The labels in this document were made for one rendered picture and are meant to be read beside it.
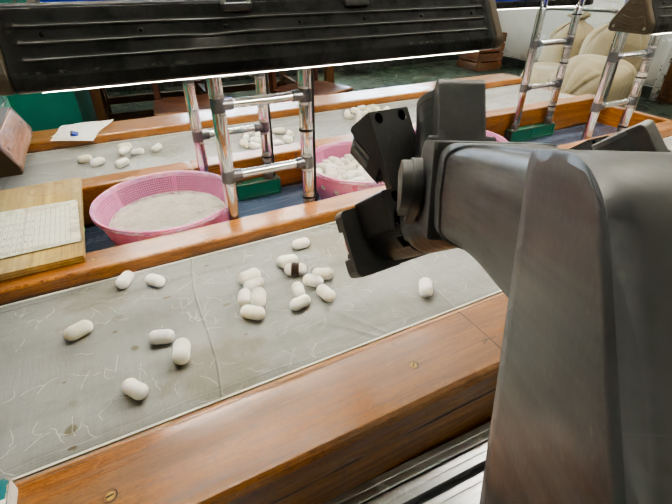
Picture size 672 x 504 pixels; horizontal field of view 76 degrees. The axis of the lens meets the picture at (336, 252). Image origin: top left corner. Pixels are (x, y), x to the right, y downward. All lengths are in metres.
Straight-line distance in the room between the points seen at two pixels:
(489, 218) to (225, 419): 0.36
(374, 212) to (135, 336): 0.37
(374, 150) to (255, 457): 0.30
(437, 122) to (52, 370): 0.51
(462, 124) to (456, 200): 0.13
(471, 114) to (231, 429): 0.35
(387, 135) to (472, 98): 0.08
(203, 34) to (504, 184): 0.42
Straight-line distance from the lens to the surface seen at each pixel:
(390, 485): 0.53
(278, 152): 1.08
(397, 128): 0.40
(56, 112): 3.31
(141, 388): 0.53
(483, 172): 0.19
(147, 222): 0.90
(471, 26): 0.70
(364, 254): 0.41
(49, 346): 0.66
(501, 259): 0.16
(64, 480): 0.49
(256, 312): 0.59
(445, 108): 0.35
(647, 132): 0.70
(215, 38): 0.53
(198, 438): 0.46
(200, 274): 0.70
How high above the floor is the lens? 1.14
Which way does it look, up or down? 33 degrees down
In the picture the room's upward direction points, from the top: straight up
